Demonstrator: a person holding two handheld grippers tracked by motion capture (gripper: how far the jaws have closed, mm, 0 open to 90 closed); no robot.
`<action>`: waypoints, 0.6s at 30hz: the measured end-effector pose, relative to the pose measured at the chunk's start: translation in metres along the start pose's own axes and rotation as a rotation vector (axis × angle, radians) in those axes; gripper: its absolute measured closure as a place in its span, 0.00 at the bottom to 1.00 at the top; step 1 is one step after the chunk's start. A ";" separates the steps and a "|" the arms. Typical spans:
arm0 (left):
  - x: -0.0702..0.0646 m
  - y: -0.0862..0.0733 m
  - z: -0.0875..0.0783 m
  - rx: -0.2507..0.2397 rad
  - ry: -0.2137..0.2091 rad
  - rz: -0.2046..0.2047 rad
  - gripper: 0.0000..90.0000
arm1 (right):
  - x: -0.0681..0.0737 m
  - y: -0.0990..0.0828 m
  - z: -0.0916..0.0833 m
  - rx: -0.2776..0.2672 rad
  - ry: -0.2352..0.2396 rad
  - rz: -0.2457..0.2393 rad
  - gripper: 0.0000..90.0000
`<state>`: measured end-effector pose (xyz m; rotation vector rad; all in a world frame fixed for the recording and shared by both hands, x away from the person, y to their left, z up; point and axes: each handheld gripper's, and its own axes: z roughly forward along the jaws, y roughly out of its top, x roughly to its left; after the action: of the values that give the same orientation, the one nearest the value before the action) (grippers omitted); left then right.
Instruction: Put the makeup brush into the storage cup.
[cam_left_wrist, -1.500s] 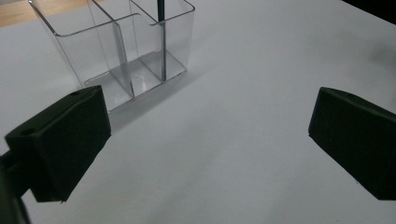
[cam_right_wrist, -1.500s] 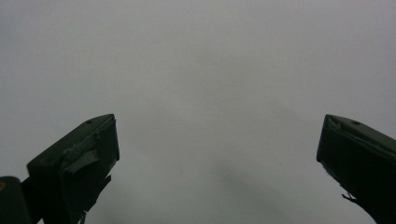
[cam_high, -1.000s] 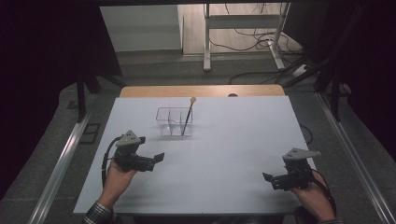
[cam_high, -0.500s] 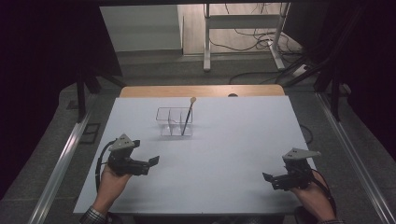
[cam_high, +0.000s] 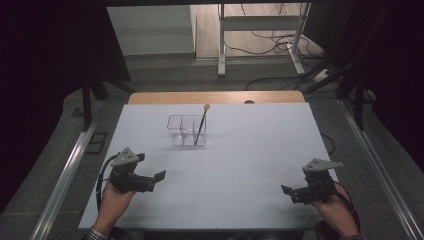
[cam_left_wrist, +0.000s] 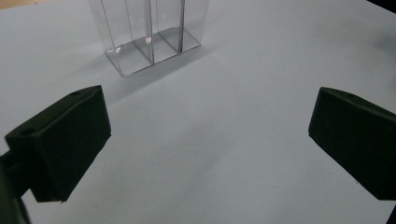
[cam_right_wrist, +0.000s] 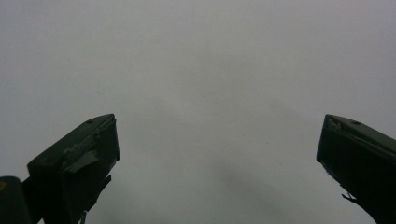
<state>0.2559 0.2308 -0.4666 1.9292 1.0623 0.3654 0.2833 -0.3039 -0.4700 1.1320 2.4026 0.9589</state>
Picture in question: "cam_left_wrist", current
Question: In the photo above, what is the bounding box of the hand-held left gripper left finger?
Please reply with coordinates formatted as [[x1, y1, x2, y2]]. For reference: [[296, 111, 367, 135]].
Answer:
[[4, 84, 112, 203]]

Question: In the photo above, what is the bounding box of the clear plastic compartment organizer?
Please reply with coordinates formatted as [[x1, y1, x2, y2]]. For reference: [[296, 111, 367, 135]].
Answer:
[[87, 0, 210, 78]]

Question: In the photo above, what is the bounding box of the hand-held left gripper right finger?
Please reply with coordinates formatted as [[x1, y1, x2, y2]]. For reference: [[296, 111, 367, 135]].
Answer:
[[307, 86, 396, 202]]

